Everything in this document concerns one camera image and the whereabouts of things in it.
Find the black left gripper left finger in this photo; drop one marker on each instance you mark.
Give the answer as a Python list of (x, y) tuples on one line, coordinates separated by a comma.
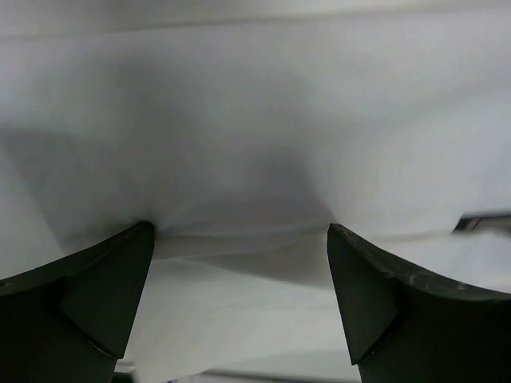
[(70, 320)]

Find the white t shirt robot print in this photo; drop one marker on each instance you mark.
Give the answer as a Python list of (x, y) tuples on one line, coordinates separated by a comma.
[(241, 144)]

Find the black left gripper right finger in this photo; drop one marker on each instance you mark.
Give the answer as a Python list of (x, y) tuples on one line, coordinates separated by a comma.
[(404, 323)]

